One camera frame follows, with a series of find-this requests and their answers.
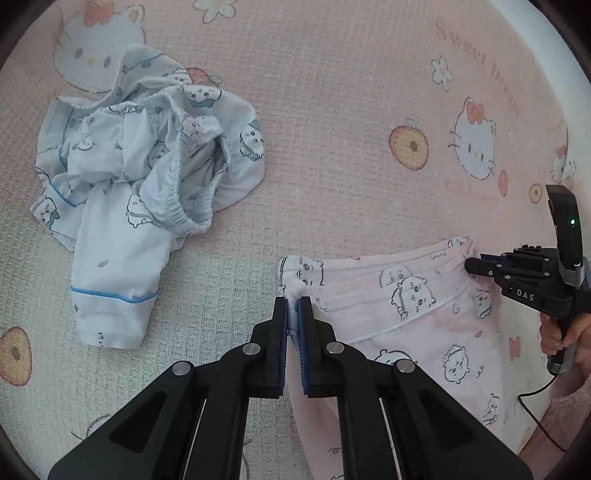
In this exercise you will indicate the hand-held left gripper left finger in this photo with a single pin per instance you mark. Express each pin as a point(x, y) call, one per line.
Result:
point(282, 350)

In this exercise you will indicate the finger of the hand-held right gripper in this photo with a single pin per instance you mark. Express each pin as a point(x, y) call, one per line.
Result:
point(498, 261)
point(482, 270)

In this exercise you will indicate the person's right fluffy pink leg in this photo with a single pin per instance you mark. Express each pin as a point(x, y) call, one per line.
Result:
point(568, 415)

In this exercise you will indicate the person's right hand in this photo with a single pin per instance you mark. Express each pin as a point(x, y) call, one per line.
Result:
point(582, 341)

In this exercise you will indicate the pink printed pajama pants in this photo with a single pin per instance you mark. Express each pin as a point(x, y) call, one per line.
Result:
point(415, 332)

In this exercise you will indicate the pink cat printed blanket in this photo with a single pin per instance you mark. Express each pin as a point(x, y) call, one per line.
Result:
point(346, 138)

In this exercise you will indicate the white blue-trimmed pajama garment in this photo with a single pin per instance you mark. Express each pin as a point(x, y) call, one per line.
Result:
point(138, 184)

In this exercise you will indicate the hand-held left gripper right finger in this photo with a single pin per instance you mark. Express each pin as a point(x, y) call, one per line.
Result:
point(303, 355)

